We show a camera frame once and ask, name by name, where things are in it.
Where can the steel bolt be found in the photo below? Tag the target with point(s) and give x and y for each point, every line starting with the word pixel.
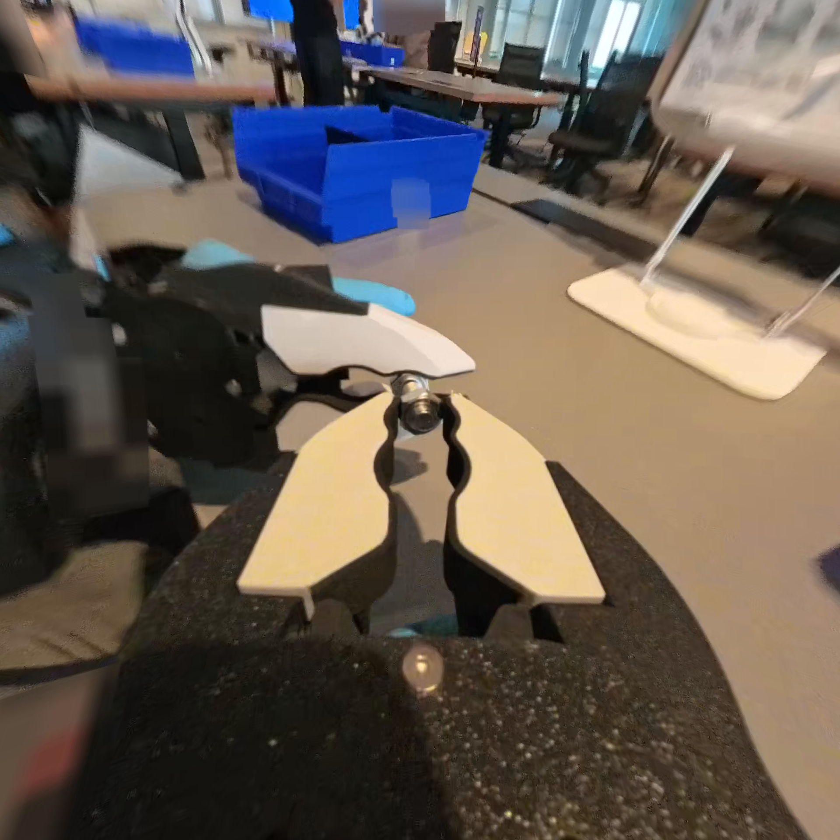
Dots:
pixel 420 413

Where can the blue plastic bin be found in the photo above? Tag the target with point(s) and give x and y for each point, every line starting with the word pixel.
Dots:
pixel 131 46
pixel 371 54
pixel 295 164

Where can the black flat pad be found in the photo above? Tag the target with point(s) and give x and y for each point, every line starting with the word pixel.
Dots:
pixel 577 226

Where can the brown office table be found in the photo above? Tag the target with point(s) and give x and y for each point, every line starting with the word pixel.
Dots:
pixel 472 88

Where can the person's left hand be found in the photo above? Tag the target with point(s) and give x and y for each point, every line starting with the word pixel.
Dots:
pixel 380 298

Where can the black office chair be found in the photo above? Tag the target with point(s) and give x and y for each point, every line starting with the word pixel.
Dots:
pixel 604 118

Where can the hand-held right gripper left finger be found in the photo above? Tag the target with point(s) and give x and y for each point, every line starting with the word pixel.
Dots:
pixel 321 512

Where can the white stand base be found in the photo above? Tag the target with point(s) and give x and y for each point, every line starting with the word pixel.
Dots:
pixel 722 354

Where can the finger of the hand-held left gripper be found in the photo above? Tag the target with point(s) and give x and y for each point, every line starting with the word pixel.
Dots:
pixel 354 341

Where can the instruction sheet on clipboard stand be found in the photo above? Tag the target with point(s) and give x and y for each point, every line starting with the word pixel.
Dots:
pixel 735 148

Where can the steel hex nut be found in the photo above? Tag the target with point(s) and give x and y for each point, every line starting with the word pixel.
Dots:
pixel 408 384

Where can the blue wall screen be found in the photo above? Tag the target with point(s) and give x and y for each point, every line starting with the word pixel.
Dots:
pixel 269 8

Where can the printed instruction sheet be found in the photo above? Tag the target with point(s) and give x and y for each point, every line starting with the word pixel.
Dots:
pixel 754 52

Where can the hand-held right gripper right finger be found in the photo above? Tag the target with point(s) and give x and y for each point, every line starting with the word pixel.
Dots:
pixel 518 518

